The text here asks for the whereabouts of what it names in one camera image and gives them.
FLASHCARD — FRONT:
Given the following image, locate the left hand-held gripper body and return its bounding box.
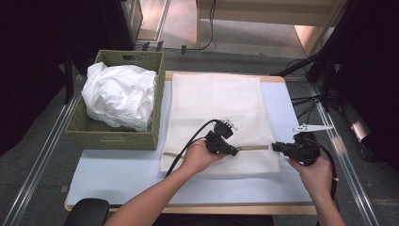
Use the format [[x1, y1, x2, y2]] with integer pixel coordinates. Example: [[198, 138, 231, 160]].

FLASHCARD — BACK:
[[204, 118, 239, 155]]

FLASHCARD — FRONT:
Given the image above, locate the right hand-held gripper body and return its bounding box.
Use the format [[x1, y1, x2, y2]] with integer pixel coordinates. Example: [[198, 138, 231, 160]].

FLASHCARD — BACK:
[[281, 123, 334, 167]]

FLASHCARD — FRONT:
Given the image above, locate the green woven basket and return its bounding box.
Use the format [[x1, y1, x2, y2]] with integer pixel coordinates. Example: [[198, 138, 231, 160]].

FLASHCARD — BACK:
[[64, 49, 167, 151]]

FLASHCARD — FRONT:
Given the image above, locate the white garment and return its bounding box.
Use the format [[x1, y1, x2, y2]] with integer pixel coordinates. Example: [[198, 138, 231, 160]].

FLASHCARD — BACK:
[[80, 61, 158, 132]]

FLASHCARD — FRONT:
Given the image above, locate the person's left hand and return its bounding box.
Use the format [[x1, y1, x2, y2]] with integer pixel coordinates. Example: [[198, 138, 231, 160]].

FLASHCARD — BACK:
[[182, 139, 227, 177]]

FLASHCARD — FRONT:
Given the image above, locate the person's right hand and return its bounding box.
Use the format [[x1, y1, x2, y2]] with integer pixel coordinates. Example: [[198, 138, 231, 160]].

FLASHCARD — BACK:
[[287, 155, 334, 198]]

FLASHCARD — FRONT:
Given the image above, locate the shiny metal stand foot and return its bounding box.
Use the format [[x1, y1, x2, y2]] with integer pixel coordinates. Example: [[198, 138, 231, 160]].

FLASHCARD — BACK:
[[342, 103, 373, 143]]

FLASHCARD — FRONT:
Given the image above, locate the person's dark clothing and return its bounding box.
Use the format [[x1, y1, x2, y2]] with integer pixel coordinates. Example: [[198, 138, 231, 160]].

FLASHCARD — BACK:
[[153, 214, 274, 226]]

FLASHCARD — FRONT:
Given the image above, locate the black metal stand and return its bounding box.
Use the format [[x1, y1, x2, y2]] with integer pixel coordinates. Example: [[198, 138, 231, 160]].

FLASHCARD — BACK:
[[272, 0, 361, 111]]

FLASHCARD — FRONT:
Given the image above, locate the pale blue table board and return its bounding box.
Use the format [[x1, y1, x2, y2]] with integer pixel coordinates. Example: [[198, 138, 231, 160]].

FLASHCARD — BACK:
[[66, 80, 314, 207]]

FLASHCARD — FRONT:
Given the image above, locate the dark curtain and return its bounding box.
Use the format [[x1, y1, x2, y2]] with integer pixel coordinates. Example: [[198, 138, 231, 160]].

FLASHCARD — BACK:
[[328, 0, 399, 172], [0, 0, 104, 156]]

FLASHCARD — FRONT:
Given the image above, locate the light wooden furniture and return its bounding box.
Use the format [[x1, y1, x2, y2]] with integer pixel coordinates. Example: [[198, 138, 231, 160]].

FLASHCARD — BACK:
[[196, 0, 349, 57]]

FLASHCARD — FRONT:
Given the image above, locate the dark cabinet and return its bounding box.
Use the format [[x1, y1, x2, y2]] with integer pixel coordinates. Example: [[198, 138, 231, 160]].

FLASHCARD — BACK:
[[100, 0, 144, 51]]

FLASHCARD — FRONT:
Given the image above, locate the left hand-held gripper black cable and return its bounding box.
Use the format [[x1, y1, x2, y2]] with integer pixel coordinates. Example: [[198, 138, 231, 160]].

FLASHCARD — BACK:
[[164, 118, 222, 179]]

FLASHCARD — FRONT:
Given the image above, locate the hand-held gripper black cable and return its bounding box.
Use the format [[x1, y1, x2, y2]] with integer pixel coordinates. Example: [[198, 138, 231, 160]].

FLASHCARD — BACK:
[[164, 118, 222, 179], [305, 136, 339, 202]]

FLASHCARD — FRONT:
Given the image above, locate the right hand-held gripper black cable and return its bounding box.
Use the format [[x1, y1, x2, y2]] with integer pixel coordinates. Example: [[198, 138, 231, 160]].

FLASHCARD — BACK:
[[305, 136, 339, 202]]

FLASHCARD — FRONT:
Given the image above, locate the metal floor rail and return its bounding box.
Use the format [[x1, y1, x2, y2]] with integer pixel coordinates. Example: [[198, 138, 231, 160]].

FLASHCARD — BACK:
[[1, 74, 87, 226], [307, 82, 381, 226]]

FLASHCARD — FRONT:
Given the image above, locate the black floor cable bundle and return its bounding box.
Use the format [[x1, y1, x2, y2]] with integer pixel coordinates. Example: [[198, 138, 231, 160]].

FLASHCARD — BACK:
[[290, 93, 324, 125]]

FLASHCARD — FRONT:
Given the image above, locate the black upright post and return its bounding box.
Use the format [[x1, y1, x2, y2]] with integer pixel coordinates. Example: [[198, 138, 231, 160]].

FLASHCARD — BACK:
[[64, 46, 75, 105]]

